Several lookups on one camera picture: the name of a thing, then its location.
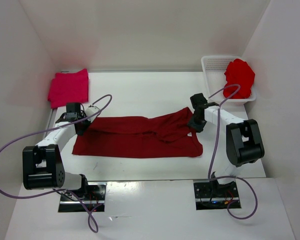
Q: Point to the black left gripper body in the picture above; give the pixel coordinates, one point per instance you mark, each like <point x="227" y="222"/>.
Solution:
<point x="84" y="125"/>

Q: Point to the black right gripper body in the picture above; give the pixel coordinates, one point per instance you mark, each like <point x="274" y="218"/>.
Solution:
<point x="197" y="124"/>

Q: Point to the pink red t shirt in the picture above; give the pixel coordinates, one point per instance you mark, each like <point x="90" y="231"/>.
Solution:
<point x="69" y="88"/>

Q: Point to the dark red t shirt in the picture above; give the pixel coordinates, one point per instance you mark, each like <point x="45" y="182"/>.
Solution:
<point x="140" y="137"/>

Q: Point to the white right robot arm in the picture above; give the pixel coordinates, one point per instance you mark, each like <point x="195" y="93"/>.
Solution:
<point x="243" y="141"/>

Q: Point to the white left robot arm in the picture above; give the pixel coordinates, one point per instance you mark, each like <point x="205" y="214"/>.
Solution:
<point x="42" y="163"/>

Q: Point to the white plastic laundry basket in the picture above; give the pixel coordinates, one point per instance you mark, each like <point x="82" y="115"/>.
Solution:
<point x="213" y="68"/>

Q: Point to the bright red t shirt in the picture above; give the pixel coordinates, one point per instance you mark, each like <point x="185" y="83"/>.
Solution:
<point x="240" y="73"/>

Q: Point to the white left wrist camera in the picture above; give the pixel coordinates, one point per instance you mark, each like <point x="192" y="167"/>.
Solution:
<point x="92" y="111"/>

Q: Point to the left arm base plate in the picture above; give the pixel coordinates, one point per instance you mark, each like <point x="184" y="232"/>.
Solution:
<point x="93" y="196"/>

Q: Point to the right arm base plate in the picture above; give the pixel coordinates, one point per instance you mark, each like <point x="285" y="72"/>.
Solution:
<point x="210" y="195"/>

